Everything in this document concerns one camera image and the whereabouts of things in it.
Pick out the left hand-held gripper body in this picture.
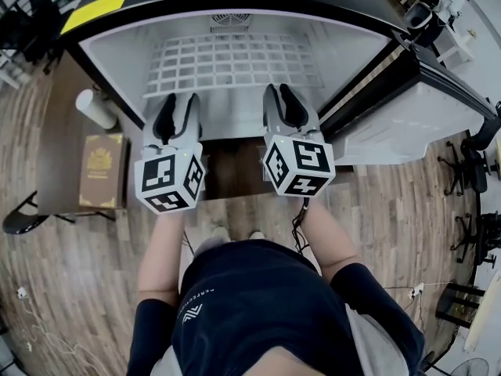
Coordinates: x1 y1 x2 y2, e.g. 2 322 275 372
134 125 207 215

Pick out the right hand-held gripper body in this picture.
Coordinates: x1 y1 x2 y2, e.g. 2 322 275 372
261 126 337 198

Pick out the white wire shelf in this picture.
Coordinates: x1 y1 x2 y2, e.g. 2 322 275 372
142 33 326 99

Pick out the black mini fridge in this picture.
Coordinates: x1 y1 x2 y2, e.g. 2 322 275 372
60 0 501 201

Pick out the person's left forearm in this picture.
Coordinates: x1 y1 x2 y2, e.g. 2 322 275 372
136 208 187 307

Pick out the person's right forearm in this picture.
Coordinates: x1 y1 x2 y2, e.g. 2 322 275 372
291 197 362 287

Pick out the brown gold book box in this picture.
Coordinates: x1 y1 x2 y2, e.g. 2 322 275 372
77 133 131 211

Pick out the white cylinder roll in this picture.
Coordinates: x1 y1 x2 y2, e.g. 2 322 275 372
74 88 119 131

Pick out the dark wooden side table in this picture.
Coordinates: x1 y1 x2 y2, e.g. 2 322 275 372
36 49 146 215

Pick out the yellow paper sheet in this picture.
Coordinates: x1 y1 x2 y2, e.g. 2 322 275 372
60 0 132 35

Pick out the navy t-shirt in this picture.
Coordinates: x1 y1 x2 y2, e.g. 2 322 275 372
124 239 427 376

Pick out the white black robot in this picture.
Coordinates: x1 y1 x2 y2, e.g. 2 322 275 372
402 0 475 47

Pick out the black office chair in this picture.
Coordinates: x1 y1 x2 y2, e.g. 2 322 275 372
445 139 491 200
449 211 501 278

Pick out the white low table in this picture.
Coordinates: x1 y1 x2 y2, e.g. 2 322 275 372
433 24 478 69

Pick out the white board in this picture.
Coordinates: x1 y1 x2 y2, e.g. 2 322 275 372
463 271 501 354

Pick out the white floor fan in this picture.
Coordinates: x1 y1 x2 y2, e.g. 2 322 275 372
449 357 491 376

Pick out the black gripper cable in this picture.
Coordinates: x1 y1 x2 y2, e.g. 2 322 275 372
291 196 315 255

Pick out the white floor cable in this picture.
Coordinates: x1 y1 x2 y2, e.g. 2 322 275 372
19 298 130 376

